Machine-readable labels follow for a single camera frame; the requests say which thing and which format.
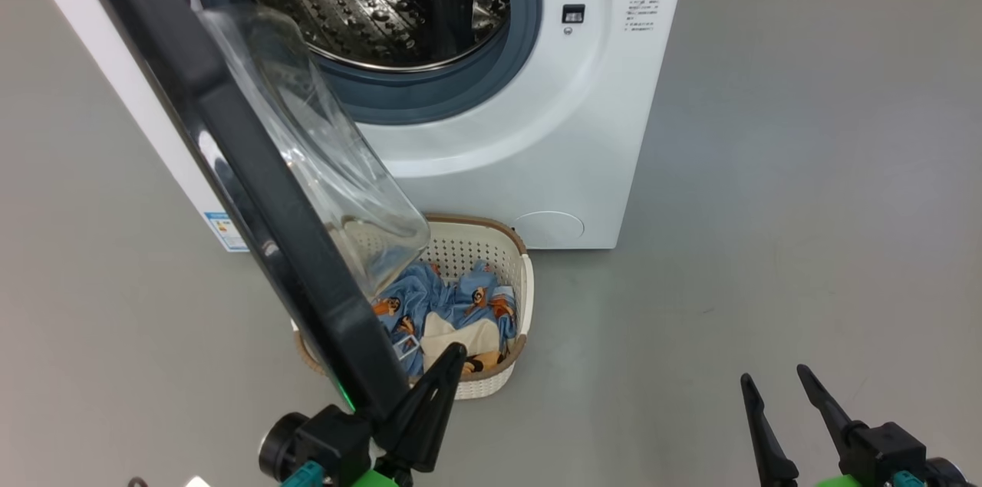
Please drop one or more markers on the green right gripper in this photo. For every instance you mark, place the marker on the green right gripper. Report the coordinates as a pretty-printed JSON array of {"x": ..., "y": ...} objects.
[{"x": 840, "y": 482}]

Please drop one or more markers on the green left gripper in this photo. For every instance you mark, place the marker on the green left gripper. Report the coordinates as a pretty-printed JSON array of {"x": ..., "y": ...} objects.
[{"x": 380, "y": 479}]

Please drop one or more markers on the blue cartoon print garment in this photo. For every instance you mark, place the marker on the blue cartoon print garment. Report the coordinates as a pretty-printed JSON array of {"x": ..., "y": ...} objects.
[{"x": 456, "y": 337}]

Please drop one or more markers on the black round glass washer door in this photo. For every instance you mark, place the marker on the black round glass washer door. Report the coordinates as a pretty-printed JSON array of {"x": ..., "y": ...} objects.
[{"x": 230, "y": 134}]

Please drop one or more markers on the white washing machine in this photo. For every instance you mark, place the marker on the white washing machine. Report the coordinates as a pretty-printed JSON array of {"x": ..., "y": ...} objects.
[{"x": 537, "y": 149}]

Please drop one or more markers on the cream perforated laundry basket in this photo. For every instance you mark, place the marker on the cream perforated laundry basket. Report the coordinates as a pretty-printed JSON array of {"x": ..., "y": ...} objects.
[{"x": 476, "y": 249}]

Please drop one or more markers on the round white filter cover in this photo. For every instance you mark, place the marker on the round white filter cover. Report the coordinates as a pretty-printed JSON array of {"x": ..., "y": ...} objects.
[{"x": 548, "y": 229}]

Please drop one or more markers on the blue energy label sticker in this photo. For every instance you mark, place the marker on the blue energy label sticker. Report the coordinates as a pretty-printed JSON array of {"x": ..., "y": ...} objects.
[{"x": 226, "y": 232}]

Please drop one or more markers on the printed warning text sticker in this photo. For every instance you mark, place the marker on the printed warning text sticker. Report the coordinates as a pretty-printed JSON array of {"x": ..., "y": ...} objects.
[{"x": 641, "y": 11}]

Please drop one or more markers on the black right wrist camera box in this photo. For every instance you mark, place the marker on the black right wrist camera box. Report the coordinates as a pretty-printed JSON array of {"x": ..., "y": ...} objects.
[{"x": 886, "y": 449}]

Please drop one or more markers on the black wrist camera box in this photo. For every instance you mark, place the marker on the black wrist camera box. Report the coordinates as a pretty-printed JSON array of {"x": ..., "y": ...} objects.
[
  {"x": 334, "y": 441},
  {"x": 886, "y": 449}
]

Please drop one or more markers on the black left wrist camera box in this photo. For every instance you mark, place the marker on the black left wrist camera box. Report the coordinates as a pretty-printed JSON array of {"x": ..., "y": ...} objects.
[{"x": 334, "y": 441}]

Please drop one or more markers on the teal right camera connector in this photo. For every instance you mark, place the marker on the teal right camera connector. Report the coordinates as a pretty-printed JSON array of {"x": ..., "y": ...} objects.
[{"x": 907, "y": 480}]

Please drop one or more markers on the teal camera connector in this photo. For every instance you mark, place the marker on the teal camera connector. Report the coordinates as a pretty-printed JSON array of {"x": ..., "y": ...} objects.
[
  {"x": 907, "y": 480},
  {"x": 303, "y": 475}
]

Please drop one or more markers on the teal left camera connector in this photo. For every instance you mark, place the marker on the teal left camera connector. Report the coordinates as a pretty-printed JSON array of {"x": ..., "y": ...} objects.
[{"x": 303, "y": 475}]

